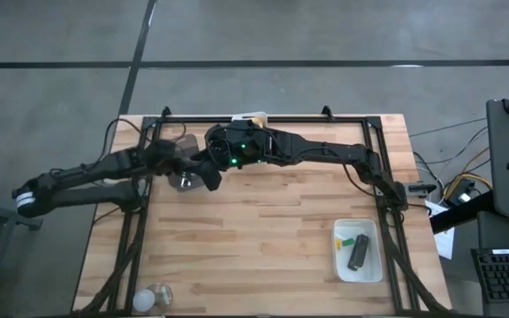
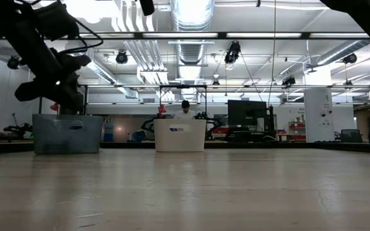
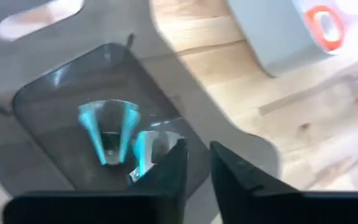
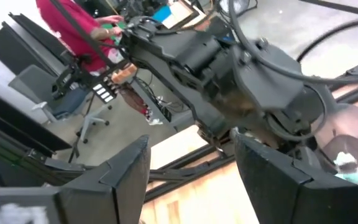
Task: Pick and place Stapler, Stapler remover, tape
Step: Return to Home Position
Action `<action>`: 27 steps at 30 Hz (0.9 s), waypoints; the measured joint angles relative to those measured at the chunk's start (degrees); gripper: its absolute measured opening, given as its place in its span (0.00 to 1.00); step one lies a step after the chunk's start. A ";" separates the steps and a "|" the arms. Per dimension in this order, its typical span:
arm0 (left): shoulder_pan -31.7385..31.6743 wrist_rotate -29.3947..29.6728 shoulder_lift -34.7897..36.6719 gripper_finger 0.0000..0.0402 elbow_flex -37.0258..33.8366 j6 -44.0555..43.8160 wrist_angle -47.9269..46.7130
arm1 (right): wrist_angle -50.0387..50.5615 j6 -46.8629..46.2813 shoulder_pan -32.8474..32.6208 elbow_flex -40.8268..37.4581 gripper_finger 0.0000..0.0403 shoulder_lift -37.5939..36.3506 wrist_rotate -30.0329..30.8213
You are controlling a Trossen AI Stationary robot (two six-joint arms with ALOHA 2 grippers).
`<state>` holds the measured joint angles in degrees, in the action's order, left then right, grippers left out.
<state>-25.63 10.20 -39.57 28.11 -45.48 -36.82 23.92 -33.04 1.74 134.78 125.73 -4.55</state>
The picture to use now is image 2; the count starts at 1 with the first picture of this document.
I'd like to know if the silver ventilation duct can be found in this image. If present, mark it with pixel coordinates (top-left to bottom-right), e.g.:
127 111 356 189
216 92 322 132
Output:
170 0 216 100
316 40 370 67

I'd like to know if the grey translucent plastic bin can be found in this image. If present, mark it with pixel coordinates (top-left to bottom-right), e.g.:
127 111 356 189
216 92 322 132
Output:
31 113 104 155

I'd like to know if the small white plastic bin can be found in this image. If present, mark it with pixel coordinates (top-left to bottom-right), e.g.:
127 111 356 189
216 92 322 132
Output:
154 119 207 153

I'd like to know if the wooden cabinet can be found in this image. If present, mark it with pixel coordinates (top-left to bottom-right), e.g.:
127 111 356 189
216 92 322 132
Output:
353 102 370 144

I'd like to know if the white pillar cabinet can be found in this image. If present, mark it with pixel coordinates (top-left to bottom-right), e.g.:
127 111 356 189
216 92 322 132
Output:
303 88 335 143

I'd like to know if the black monitor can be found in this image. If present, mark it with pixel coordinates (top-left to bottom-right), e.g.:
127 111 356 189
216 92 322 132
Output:
227 99 269 132

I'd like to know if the red storage bins shelf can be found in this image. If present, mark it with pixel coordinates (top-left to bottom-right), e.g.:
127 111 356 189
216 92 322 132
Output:
288 121 305 142

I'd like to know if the person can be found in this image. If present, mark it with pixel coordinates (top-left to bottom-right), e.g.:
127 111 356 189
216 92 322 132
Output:
173 99 198 121

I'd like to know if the black ceiling spotlight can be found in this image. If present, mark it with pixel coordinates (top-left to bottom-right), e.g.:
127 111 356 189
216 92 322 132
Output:
6 55 22 71
343 53 358 65
115 50 129 65
224 40 242 65
281 76 297 87

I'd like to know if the black aluminium table frame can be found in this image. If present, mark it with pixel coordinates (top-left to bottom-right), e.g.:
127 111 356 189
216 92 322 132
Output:
0 141 370 154

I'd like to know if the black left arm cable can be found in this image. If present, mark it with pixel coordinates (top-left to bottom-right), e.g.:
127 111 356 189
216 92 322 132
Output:
66 17 104 55

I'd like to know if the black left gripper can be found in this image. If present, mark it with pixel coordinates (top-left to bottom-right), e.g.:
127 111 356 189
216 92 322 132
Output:
13 47 93 112

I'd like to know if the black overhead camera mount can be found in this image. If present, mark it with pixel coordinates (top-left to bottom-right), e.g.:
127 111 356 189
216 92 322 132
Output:
139 0 155 17

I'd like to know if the black bar with light strips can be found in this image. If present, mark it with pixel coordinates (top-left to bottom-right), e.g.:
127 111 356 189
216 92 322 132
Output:
0 31 370 40

